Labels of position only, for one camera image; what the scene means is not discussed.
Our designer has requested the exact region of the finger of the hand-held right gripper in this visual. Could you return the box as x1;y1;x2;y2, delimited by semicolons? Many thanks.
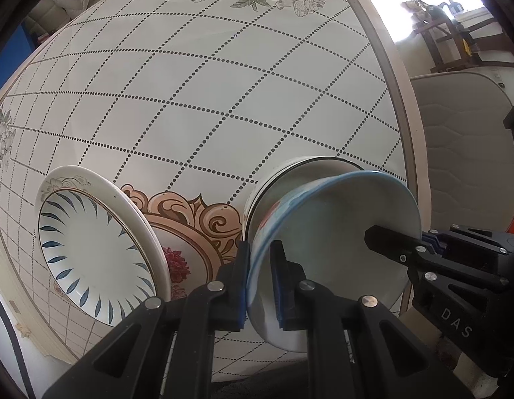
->
364;224;443;265

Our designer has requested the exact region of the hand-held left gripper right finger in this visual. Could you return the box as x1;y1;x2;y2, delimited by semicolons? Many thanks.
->
269;240;475;399

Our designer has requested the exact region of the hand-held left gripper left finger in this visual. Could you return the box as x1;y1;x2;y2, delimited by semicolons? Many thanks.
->
43;240;251;399

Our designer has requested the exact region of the blue rim bowl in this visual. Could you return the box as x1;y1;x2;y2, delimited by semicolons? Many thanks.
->
245;170;422;352

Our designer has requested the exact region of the white bowl with dark rim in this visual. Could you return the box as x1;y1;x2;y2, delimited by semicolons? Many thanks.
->
242;156;365;242

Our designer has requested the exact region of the grey flower plate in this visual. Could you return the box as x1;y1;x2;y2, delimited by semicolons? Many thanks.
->
35;165;172;305

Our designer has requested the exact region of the blue leaf pattern plate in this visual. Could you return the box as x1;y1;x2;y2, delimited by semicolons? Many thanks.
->
38;189;155;327

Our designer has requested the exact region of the dark wooden stand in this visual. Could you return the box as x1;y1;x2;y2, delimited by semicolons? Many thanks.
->
412;2;514;74

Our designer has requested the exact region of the floral dotted-grid tablecloth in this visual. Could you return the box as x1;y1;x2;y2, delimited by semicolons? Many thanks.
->
0;0;416;383

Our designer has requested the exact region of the blue board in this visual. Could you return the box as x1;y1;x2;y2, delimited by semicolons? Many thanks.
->
0;21;38;106

